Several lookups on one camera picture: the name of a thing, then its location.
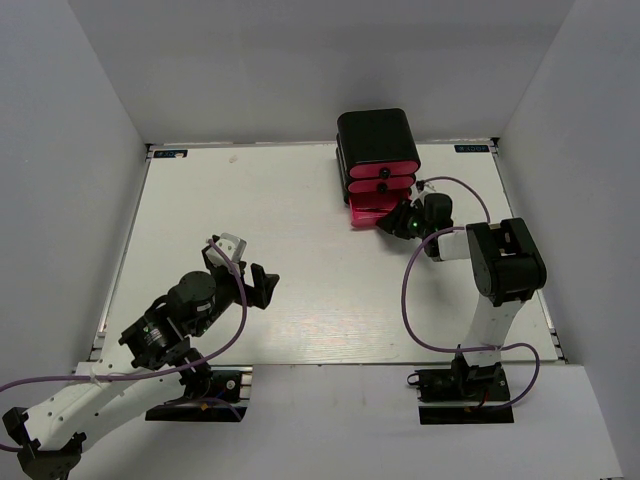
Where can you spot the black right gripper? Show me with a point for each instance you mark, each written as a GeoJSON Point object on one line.
{"type": "Point", "coordinates": [395, 221]}

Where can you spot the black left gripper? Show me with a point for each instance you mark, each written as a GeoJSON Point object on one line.
{"type": "Point", "coordinates": [265, 284]}

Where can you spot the pink bottom drawer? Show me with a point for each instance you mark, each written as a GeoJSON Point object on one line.
{"type": "Point", "coordinates": [367, 208]}

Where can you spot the pink top drawer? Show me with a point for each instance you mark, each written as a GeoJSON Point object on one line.
{"type": "Point", "coordinates": [383, 170]}

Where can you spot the black drawer cabinet shell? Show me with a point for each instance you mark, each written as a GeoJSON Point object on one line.
{"type": "Point", "coordinates": [372, 136]}

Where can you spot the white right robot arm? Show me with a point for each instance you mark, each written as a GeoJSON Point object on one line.
{"type": "Point", "coordinates": [507, 270]}

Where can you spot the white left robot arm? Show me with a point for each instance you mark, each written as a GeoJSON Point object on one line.
{"type": "Point", "coordinates": [152, 365]}

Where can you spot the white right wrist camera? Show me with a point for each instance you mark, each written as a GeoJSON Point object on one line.
{"type": "Point", "coordinates": [422, 189]}

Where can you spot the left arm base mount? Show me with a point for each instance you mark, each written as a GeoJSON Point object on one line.
{"type": "Point", "coordinates": [226, 400]}

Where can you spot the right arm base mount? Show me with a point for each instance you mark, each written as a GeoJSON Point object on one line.
{"type": "Point", "coordinates": [443, 401]}

